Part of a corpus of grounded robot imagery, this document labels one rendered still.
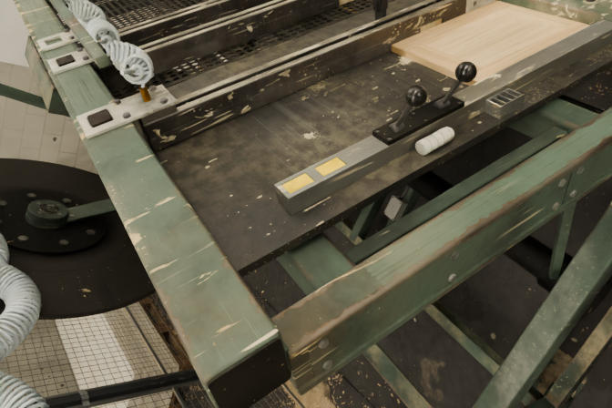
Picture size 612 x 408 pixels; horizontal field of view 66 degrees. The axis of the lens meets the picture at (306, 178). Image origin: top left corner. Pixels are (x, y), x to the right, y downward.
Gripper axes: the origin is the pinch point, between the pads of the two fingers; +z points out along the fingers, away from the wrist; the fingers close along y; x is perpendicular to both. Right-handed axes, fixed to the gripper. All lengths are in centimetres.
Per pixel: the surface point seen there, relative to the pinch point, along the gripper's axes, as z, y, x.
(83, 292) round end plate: 41, 98, 2
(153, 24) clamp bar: 2, 49, -50
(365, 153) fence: 4, 40, 43
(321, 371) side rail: 12, 68, 69
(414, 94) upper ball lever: -7, 32, 47
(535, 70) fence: 4.3, -6.2, 44.0
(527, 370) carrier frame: 85, 5, 68
